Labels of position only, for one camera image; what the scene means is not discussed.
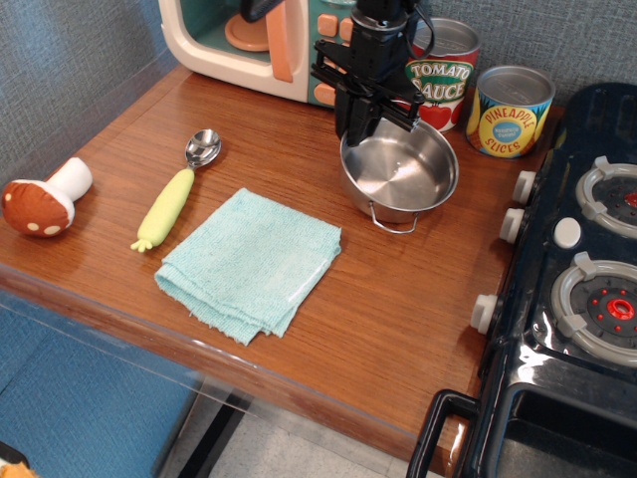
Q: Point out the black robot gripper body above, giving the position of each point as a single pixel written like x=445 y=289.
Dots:
x=373 y=64

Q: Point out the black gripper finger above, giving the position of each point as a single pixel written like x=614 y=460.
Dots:
x=343 y=110
x=363 y=117

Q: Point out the silver steel pot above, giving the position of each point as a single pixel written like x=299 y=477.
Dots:
x=395 y=176

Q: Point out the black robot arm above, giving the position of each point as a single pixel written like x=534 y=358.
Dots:
x=387 y=10

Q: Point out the teal toy microwave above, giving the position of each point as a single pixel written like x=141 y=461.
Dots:
x=266 y=46

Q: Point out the tomato sauce can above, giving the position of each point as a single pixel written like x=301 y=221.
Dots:
x=444 y=61

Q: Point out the pineapple slices can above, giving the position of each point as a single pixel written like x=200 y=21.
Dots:
x=510 y=107

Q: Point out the light blue folded cloth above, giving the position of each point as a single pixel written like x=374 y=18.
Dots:
x=247 y=269

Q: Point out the brown plush mushroom toy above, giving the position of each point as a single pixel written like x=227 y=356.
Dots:
x=46 y=208

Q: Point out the black toy stove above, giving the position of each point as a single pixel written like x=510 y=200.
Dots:
x=558 y=374

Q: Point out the orange object at corner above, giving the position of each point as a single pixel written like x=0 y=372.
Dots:
x=14 y=464

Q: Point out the spoon with green handle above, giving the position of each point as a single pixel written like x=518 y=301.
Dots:
x=201 y=149

